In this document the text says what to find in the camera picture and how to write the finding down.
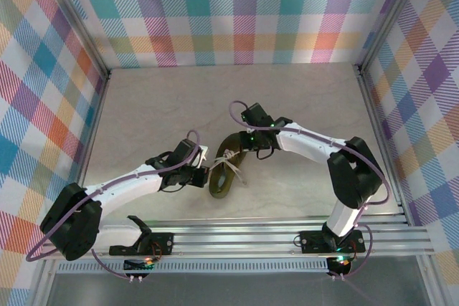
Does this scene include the olive green shoe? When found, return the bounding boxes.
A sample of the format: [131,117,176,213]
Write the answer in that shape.
[208,133,252,199]

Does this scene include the white shoelace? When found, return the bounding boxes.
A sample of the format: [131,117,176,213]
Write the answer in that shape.
[209,148,249,187]

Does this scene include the left controller board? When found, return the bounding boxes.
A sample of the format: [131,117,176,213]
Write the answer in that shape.
[123,257,156,275]

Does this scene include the controller board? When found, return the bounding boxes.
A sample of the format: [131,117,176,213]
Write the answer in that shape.
[123,257,156,275]
[326,254,354,277]

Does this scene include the right controller board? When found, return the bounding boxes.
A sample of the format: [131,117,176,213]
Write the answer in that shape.
[326,254,354,277]

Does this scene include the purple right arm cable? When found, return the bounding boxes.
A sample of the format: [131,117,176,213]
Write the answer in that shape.
[228,100,392,282]

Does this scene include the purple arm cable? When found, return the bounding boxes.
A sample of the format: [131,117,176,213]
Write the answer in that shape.
[228,100,392,282]
[25,128,202,282]

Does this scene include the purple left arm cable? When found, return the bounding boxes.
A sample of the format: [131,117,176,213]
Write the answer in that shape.
[25,128,202,282]

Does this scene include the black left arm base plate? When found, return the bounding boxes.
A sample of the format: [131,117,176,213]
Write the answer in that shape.
[109,231,175,256]

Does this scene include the aluminium mounting rail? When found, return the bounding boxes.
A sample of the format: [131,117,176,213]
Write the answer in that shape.
[38,215,437,261]

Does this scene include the slotted grey cable duct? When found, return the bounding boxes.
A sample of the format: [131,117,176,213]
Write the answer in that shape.
[57,258,329,273]

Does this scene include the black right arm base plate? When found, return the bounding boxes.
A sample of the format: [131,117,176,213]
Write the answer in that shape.
[298,229,366,254]

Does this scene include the aluminium corner post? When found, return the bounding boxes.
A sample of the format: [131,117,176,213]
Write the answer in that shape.
[37,0,111,82]
[354,0,430,72]

